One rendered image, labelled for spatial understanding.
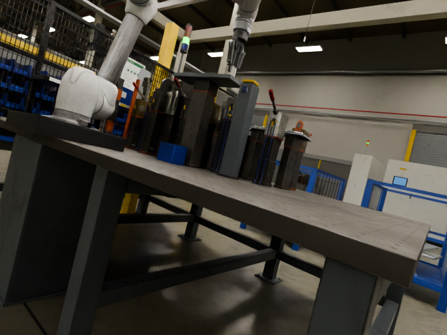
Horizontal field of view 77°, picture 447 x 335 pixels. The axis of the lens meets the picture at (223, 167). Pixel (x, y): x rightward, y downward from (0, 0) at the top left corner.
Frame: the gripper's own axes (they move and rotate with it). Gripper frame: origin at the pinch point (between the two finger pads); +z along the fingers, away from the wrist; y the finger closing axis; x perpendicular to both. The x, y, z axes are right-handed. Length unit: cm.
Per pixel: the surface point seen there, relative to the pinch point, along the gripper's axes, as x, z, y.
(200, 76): 11.9, 4.8, -8.2
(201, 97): 11.1, 14.5, -4.9
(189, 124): 14.6, 29.1, -5.0
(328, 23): 78, -210, 321
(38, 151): 38, 57, -61
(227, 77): -4.7, 5.0, -8.0
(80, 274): -4, 90, -58
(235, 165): -16.8, 43.7, -2.8
